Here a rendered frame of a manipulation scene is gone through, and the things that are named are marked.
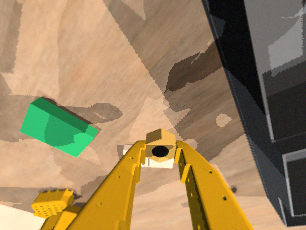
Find grey bin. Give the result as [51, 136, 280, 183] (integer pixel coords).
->
[201, 0, 306, 228]

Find white domino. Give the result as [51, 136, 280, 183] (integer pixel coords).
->
[123, 145, 174, 168]

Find green rectangular block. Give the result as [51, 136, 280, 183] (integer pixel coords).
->
[20, 97, 98, 158]

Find yellow hex nut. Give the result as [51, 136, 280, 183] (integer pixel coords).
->
[145, 128, 176, 163]

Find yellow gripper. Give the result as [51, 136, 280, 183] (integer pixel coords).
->
[65, 140, 254, 230]

